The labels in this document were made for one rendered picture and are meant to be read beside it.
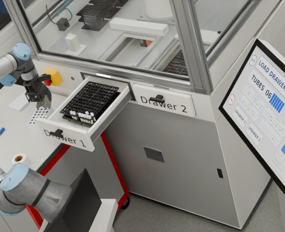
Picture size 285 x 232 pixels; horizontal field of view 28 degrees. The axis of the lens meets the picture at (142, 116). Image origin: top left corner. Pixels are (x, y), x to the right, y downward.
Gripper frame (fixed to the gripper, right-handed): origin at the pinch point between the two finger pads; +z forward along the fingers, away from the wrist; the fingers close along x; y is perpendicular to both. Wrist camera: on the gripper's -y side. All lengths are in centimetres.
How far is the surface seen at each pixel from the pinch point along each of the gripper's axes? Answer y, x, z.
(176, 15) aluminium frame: 9, 78, -50
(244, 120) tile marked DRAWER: 32, 102, -19
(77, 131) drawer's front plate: 29.5, 31.1, -11.5
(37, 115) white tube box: 4.3, -4.4, 2.2
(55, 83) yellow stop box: -10.6, 1.8, -5.0
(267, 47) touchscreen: 15, 110, -38
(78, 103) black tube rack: 5.1, 20.7, -5.6
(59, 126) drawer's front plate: 26.4, 21.6, -11.5
